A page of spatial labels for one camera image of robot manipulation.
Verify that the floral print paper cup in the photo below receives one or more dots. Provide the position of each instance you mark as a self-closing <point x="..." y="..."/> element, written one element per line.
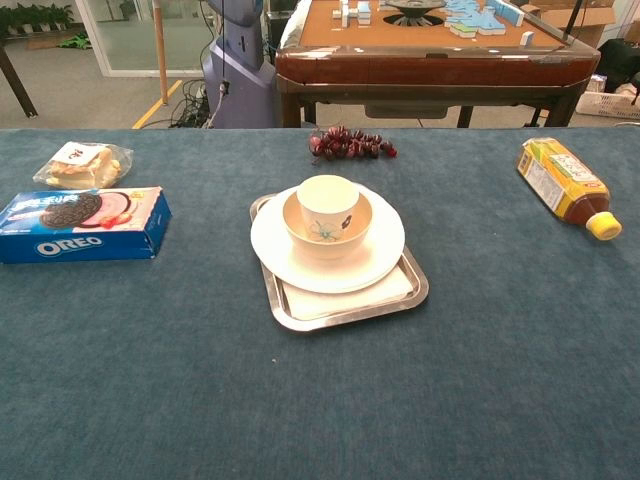
<point x="327" y="200"/>

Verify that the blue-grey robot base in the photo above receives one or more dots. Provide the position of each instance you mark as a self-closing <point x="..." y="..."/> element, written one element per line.
<point x="240" y="85"/>

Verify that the beige bowl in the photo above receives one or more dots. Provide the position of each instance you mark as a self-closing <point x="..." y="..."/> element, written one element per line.
<point x="320" y="250"/>

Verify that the white round plate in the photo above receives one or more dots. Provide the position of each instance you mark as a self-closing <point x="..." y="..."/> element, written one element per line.
<point x="382" y="250"/>

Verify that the stainless steel tray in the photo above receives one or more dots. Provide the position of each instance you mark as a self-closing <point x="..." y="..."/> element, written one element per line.
<point x="350" y="321"/>

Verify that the dark red grape bunch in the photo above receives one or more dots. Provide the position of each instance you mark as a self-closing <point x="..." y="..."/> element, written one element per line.
<point x="345" y="144"/>

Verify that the blue tablecloth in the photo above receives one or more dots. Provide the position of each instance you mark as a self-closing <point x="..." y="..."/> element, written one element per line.
<point x="320" y="390"/>

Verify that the brown mahjong table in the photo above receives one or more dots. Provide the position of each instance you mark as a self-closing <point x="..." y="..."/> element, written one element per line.
<point x="430" y="67"/>

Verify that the stacked mahjong tile cluster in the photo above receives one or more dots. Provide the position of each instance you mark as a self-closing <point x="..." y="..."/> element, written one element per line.
<point x="357" y="14"/>

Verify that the blue Oreo cookie box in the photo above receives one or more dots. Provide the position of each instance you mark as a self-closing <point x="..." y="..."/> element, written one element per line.
<point x="75" y="235"/>

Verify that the yellow-capped tea bottle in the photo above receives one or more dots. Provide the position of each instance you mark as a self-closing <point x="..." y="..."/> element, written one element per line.
<point x="560" y="185"/>

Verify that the black mahjong table centre dial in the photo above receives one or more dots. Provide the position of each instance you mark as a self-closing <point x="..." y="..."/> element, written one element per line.
<point x="414" y="12"/>

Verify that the wooden pole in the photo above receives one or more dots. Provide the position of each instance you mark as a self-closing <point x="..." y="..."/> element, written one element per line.
<point x="161" y="50"/>

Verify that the bagged sliced bread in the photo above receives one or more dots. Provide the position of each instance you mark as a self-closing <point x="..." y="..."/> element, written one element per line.
<point x="82" y="167"/>

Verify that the blue mahjong tile pile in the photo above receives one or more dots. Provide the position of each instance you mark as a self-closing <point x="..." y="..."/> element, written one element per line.
<point x="475" y="20"/>

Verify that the single white-blue mahjong tile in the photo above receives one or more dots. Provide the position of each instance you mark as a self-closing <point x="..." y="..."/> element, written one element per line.
<point x="527" y="38"/>

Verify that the white plastic basket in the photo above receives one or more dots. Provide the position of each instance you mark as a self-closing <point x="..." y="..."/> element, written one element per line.
<point x="607" y="105"/>

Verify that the dark table leg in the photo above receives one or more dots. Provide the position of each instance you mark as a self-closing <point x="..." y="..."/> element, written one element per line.
<point x="17" y="85"/>

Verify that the black bag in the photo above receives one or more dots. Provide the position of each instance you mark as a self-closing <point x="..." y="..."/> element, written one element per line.
<point x="617" y="62"/>

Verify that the cardboard box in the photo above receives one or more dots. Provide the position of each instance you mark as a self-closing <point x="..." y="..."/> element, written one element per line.
<point x="595" y="20"/>

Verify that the row of potted plants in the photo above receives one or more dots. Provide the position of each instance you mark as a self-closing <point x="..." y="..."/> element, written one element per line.
<point x="35" y="17"/>

